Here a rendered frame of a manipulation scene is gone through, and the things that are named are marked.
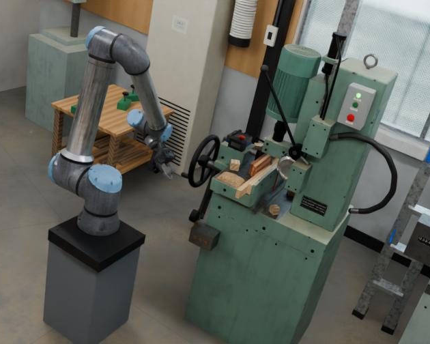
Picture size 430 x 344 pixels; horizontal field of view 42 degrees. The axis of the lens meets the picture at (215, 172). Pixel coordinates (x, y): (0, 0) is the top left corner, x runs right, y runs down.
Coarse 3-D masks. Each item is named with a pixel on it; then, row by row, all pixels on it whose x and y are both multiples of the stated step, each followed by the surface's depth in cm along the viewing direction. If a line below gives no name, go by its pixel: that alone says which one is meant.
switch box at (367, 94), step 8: (352, 88) 219; (360, 88) 219; (368, 88) 221; (352, 96) 220; (368, 96) 217; (344, 104) 223; (360, 104) 220; (368, 104) 218; (344, 112) 224; (352, 112) 222; (360, 112) 221; (368, 112) 224; (344, 120) 225; (360, 120) 222; (360, 128) 223
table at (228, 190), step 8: (216, 160) 275; (248, 160) 276; (224, 168) 273; (240, 168) 267; (248, 168) 269; (216, 176) 255; (240, 176) 260; (248, 176) 261; (216, 184) 253; (224, 184) 251; (272, 184) 268; (224, 192) 252; (232, 192) 250; (264, 192) 261; (240, 200) 250; (248, 200) 248; (256, 200) 253
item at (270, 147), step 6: (270, 138) 262; (264, 144) 262; (270, 144) 260; (276, 144) 258; (282, 144) 259; (288, 144) 260; (264, 150) 263; (270, 150) 261; (276, 150) 260; (282, 150) 258; (288, 150) 257; (276, 156) 261
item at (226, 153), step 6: (222, 144) 272; (252, 144) 279; (222, 150) 273; (228, 150) 271; (234, 150) 270; (246, 150) 271; (222, 156) 274; (228, 156) 272; (234, 156) 271; (240, 156) 269; (246, 156) 272; (252, 156) 280; (228, 162) 274; (240, 162) 270
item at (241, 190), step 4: (268, 164) 267; (264, 168) 263; (260, 172) 258; (256, 176) 254; (248, 180) 249; (252, 180) 250; (244, 184) 245; (240, 188) 241; (244, 188) 243; (236, 192) 241; (240, 192) 240; (244, 192) 245; (236, 196) 241; (240, 196) 242
